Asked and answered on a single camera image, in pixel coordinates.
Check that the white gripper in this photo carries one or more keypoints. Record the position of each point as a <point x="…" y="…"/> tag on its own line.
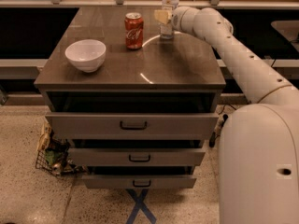
<point x="177" y="19"/>

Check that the clear plastic water bottle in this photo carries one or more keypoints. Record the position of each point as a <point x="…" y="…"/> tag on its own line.
<point x="166" y="29"/>

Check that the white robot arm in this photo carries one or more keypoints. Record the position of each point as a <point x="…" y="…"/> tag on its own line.
<point x="259" y="144"/>

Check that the red cola can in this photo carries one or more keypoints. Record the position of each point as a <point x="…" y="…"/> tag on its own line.
<point x="134" y="30"/>

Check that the white ceramic bowl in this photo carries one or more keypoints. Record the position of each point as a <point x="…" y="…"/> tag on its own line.
<point x="86" y="55"/>

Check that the grey drawer cabinet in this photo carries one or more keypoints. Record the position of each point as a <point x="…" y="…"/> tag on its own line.
<point x="178" y="76"/>

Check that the black stand base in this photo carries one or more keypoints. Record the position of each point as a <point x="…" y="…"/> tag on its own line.
<point x="217" y="131"/>

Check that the middle grey drawer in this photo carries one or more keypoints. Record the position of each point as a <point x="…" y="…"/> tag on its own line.
<point x="136" y="157"/>

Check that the grey drawer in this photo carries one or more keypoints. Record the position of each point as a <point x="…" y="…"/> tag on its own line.
<point x="139" y="181"/>
<point x="132" y="126"/>
<point x="136" y="157"/>

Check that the top grey drawer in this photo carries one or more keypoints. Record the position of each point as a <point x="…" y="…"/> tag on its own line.
<point x="132" y="126"/>

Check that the bottom grey drawer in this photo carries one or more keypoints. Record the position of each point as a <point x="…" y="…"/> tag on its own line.
<point x="139" y="181"/>

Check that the blue tape cross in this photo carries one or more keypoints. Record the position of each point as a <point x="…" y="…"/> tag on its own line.
<point x="139" y="199"/>

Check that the wire basket with items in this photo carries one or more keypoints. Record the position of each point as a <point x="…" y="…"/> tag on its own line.
<point x="52" y="153"/>

